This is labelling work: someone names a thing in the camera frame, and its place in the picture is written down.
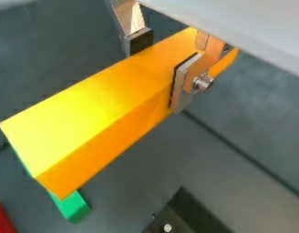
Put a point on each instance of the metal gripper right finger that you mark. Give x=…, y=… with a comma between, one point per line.
x=191, y=74

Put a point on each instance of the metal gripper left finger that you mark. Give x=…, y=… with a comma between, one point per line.
x=135, y=34

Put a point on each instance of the long yellow block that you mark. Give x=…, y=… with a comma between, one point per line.
x=73, y=133

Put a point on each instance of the red board with slots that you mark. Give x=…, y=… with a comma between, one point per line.
x=5, y=224

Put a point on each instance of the green arch block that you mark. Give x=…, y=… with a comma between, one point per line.
x=73, y=207

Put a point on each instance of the black angled bracket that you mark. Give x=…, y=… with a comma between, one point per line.
x=186, y=216

